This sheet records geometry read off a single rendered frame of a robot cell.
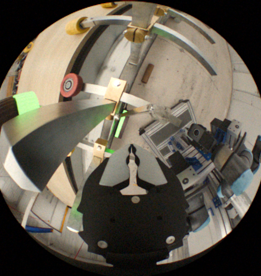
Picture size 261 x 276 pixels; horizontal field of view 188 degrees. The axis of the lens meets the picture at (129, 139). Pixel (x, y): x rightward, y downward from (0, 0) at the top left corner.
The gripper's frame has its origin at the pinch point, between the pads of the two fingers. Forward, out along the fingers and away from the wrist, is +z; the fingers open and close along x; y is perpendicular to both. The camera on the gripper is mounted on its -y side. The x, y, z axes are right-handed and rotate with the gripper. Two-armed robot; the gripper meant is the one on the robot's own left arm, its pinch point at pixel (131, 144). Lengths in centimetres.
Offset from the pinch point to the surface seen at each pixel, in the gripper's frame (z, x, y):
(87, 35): 11.5, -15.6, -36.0
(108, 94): 13.7, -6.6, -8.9
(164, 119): 12.9, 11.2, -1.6
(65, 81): 10.3, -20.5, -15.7
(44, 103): 10.7, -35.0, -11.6
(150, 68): 93, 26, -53
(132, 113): 4.5, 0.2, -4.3
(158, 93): 101, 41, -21
